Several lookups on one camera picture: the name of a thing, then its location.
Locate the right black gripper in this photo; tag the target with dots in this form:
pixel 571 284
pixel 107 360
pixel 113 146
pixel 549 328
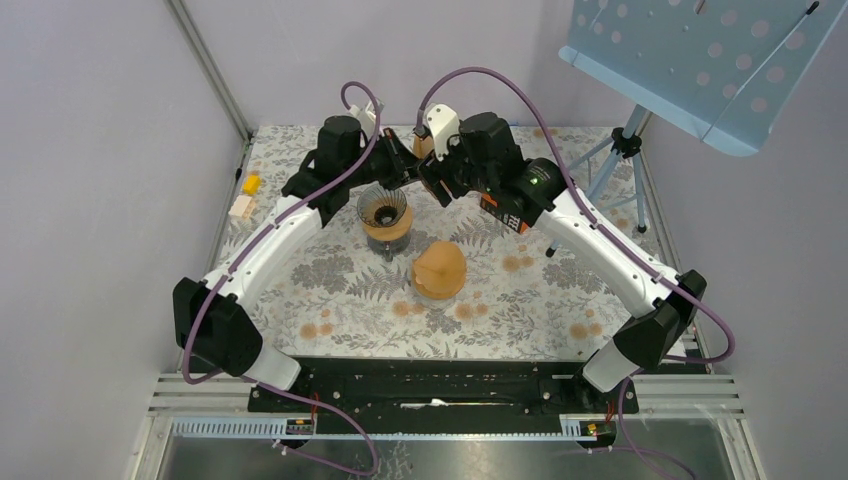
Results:
pixel 432 171

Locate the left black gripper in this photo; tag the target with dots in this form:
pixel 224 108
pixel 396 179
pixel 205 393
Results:
pixel 400 158

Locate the orange coffee filter box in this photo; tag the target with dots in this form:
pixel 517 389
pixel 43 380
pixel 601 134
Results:
pixel 507 211

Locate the brown paper coffee filter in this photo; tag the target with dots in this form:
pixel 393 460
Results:
pixel 442 263

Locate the grey glass pitcher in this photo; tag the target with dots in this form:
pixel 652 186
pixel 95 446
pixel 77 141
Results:
pixel 389 249

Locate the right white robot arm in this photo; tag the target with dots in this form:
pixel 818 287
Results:
pixel 479 154

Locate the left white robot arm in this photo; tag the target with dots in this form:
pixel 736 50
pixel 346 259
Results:
pixel 212 315

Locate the floral tablecloth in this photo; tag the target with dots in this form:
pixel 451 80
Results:
pixel 337 297

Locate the yellow block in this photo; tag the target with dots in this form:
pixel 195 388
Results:
pixel 251 185

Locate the beige wooden block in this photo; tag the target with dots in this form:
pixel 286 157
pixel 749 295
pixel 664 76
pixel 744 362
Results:
pixel 242 207

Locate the blue perforated stand tray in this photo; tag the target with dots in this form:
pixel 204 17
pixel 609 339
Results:
pixel 721 71

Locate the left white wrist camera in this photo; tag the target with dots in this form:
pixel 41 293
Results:
pixel 367 117

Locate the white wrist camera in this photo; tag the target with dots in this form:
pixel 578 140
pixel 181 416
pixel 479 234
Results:
pixel 442 123
pixel 367 117

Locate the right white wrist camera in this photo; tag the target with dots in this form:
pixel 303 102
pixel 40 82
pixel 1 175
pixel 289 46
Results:
pixel 442 123

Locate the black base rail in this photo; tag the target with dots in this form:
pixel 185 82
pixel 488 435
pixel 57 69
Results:
pixel 432 397

